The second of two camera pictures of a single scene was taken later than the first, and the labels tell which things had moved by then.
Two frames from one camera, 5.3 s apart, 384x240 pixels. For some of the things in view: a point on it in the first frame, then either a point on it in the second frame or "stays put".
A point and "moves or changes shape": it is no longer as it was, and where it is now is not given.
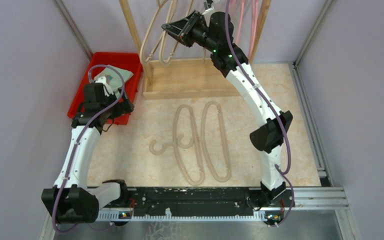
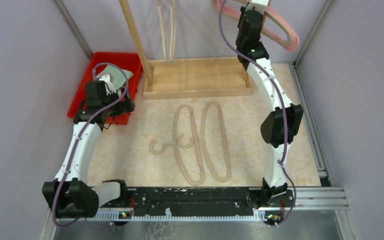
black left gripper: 125,106 stays put
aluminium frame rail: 322,198 stays put
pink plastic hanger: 232,9 → 216,4
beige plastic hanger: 147,61 → 162,36
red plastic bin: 131,61 stays put
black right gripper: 182,29 → 242,9
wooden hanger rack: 188,78 stays put
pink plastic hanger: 243,4 moves or changes shape
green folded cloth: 113,79 stays put
